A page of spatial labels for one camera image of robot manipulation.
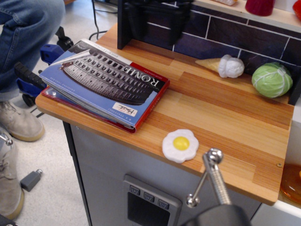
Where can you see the person leg in jeans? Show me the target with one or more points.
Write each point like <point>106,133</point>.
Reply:
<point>26,26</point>

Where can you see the metal clamp screw handle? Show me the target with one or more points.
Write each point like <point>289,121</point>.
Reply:
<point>211,159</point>

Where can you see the beige shoe upper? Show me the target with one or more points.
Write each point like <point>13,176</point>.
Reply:
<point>20,123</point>

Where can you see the beige shoe lower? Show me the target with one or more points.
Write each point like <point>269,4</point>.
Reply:
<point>11,193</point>

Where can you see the blue bar clamp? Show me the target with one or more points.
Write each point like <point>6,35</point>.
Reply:
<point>30,83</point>

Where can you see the toy green cabbage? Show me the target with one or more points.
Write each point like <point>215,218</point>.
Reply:
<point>272,80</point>

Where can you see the small grey block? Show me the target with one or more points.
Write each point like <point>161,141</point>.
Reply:
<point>31,180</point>

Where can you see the Rome guide book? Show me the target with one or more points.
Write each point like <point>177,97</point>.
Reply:
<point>120,91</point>

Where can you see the toy ice cream cone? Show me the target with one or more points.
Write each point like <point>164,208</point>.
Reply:
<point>226,66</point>

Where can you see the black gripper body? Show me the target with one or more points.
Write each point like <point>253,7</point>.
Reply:
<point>175,14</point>

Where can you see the beige shoe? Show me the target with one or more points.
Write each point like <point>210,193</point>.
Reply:
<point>11,193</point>
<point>20,123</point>

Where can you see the toy fried egg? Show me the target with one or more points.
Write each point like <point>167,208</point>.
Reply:
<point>180,146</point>

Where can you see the red cup on shelf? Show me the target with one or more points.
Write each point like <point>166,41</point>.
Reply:
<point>260,7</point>

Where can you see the black caster wheel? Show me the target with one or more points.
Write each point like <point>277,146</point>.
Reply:
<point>63,41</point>

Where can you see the grey cabinet control panel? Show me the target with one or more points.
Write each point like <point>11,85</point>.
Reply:
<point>146,205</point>

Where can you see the black upright post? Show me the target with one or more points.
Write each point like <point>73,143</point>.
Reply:
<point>123,28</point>

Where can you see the orange glass bowl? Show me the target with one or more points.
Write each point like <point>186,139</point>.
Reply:
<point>291,182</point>

